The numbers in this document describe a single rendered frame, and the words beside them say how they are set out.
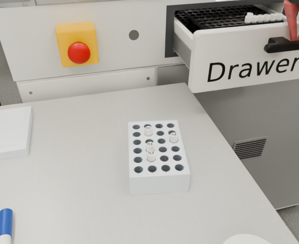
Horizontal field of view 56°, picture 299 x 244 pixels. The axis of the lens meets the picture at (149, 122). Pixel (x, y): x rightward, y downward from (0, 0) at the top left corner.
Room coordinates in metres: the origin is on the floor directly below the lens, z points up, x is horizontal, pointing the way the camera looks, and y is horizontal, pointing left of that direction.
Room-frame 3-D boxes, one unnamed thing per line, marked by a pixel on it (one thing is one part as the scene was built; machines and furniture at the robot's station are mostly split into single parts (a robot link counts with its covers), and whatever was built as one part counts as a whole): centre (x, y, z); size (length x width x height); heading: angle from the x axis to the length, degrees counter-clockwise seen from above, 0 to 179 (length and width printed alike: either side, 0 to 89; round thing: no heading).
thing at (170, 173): (0.32, -0.01, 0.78); 0.12 x 0.08 x 0.04; 4
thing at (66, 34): (0.52, 0.14, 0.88); 0.07 x 0.05 x 0.07; 104
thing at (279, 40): (0.45, -0.22, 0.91); 0.07 x 0.04 x 0.01; 104
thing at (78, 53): (0.49, 0.13, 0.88); 0.04 x 0.03 x 0.04; 104
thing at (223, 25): (0.57, -0.19, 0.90); 0.18 x 0.02 x 0.01; 104
